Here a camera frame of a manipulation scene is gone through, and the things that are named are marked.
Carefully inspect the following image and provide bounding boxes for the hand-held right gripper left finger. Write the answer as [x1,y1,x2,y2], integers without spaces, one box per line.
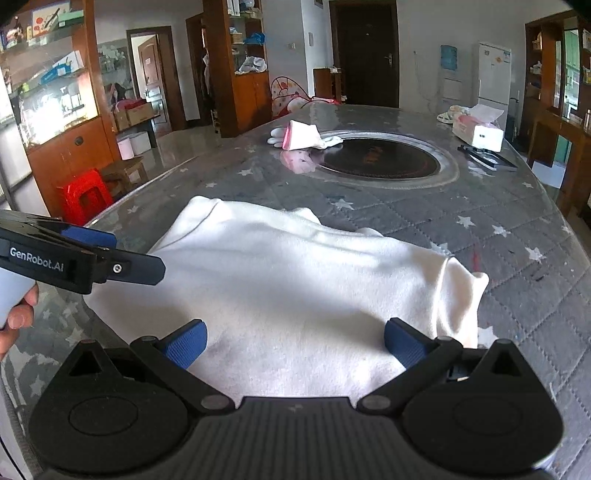
[68,318,236,414]

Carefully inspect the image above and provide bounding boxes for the brown wooden room door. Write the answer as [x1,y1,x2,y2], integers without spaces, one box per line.
[127,25,185,132]

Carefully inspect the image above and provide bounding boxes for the cardboard box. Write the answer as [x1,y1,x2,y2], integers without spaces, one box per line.
[113,102,155,131]

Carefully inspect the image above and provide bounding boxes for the patterned cloth bundle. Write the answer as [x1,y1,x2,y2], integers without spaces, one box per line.
[436,105,472,125]

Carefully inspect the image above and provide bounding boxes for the white glove with pink cuff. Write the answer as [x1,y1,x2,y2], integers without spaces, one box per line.
[269,120,344,151]

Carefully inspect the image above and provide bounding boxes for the white pink tissue box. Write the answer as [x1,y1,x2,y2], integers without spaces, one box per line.
[451,104,505,153]

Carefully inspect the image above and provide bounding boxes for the cream white garment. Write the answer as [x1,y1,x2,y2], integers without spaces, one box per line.
[83,196,489,400]

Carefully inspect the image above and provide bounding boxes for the white refrigerator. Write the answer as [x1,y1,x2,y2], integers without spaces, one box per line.
[477,41,512,125]

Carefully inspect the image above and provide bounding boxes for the pink play tent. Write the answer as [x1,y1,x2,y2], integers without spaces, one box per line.
[270,76,340,120]

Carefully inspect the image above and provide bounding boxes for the water dispenser with blue bottle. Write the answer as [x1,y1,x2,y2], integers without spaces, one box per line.
[438,45,464,104]

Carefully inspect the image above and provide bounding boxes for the dark entrance door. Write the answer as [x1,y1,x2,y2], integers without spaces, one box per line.
[329,0,400,109]

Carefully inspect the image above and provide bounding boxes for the wooden low stool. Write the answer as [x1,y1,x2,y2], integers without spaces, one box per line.
[99,156,148,197]

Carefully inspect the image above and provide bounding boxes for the round black built-in cooktop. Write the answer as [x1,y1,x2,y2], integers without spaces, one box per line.
[281,130,460,190]

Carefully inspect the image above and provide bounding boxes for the red plastic stool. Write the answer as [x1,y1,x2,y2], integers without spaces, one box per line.
[58,168,114,227]

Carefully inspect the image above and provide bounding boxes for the small wooden cabinet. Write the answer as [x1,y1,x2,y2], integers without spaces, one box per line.
[313,67,342,100]

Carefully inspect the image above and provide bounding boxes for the wooden glass display cabinet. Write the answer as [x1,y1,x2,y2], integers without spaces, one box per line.
[0,0,123,217]

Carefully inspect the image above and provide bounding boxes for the wooden shelf cabinet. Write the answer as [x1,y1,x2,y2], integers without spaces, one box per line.
[203,0,273,138]

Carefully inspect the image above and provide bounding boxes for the wooden glass wall cabinet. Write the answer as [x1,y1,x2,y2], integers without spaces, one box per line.
[524,9,591,123]

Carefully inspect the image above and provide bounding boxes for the person's left hand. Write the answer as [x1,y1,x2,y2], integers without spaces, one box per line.
[0,284,40,361]

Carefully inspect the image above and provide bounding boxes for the wooden sideboard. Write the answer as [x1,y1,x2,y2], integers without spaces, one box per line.
[526,106,591,217]

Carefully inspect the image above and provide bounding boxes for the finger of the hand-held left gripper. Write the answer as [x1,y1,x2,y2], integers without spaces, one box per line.
[28,216,117,254]
[92,251,166,285]

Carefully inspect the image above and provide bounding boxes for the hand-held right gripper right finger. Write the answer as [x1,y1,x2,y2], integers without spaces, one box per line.
[358,318,527,414]

